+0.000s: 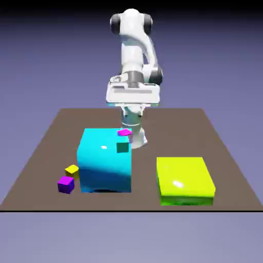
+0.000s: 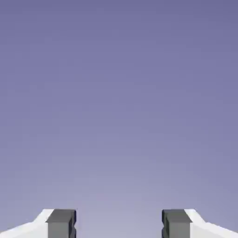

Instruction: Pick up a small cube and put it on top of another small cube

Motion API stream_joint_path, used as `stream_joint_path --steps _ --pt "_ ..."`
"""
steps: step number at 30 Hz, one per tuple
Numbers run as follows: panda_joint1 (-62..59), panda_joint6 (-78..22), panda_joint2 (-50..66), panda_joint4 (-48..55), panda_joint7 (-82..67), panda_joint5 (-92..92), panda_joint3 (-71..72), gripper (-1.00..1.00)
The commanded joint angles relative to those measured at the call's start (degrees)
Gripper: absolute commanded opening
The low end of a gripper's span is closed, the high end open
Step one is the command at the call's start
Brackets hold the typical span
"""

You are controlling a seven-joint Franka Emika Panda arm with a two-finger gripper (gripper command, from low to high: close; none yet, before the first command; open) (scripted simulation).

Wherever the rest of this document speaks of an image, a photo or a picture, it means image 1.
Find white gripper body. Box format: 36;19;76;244
105;81;161;107

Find small magenta cube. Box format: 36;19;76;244
117;128;134;137

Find small teal cube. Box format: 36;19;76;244
116;142;130;154

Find small yellow cube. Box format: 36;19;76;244
64;164;80;179

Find small purple cube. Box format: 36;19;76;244
57;175;75;194

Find large cyan box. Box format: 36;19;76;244
77;127;133;194

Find large yellow-green box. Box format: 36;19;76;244
156;157;216;206

